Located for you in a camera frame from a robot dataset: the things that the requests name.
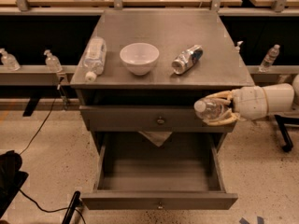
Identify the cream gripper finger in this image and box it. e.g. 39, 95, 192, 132
206, 108, 239, 126
206, 91, 233, 105

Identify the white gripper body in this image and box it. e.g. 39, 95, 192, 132
232, 86, 268, 120

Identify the clear plastic water bottle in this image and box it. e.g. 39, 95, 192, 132
193, 98, 232, 120

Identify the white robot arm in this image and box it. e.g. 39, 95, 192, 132
207, 75, 299, 120

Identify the small pump bottle behind cabinet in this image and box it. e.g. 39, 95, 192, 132
235, 41, 243, 53

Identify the open grey middle drawer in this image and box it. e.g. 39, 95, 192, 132
81, 133, 238, 210

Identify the grey metal drawer cabinet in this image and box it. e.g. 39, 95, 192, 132
69, 8, 256, 151

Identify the closed grey upper drawer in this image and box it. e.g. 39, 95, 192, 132
79, 105, 235, 133

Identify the large clear bottle lying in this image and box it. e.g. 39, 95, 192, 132
83, 36, 107, 82

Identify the clear pump bottle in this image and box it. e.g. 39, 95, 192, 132
0, 49, 21, 71
44, 49, 63, 73

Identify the left clear pump bottle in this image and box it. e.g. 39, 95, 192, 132
0, 49, 21, 71

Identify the black wheeled stand leg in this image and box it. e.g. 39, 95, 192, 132
275, 115, 294, 152

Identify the crushed silver soda can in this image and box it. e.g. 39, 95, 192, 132
172, 45, 204, 75

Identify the white ceramic bowl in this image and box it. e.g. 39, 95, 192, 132
120, 43, 160, 76

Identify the black stand leg bottom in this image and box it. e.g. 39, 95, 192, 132
62, 190, 81, 224

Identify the black object at left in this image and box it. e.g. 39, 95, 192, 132
0, 150, 28, 217

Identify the upright water bottle on rail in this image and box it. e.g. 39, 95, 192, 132
259, 44, 280, 73

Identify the black floor cable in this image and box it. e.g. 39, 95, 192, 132
18, 77, 88, 224

